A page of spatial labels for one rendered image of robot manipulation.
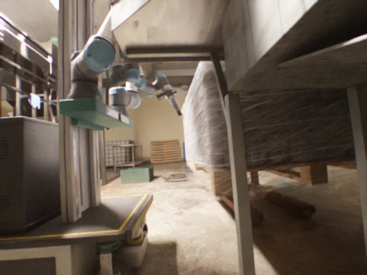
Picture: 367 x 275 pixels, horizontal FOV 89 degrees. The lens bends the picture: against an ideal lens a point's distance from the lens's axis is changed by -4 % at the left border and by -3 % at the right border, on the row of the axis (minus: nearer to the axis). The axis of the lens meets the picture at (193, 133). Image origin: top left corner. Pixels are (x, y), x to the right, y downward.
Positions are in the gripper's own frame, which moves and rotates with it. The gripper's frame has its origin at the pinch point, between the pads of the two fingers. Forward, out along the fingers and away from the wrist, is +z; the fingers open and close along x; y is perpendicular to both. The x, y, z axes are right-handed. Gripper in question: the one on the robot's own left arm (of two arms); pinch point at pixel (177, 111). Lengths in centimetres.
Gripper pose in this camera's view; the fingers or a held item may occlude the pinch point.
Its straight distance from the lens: 139.1
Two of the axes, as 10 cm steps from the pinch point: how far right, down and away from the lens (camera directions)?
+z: 4.6, 8.6, -2.1
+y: 8.9, -4.6, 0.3
